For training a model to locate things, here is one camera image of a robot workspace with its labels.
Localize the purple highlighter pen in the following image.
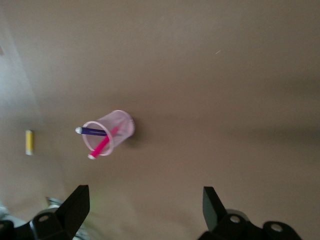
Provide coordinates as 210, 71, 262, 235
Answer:
75, 126, 109, 137

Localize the pink highlighter pen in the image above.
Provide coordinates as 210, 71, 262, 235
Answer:
87, 126, 121, 160

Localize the yellow highlighter pen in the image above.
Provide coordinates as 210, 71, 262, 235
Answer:
24, 129, 35, 157

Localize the pink mesh pen holder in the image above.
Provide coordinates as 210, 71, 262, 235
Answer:
81, 109, 136, 157

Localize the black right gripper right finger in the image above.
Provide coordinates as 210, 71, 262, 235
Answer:
198, 185, 304, 240

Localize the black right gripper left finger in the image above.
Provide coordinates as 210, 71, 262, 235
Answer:
0, 184, 91, 240

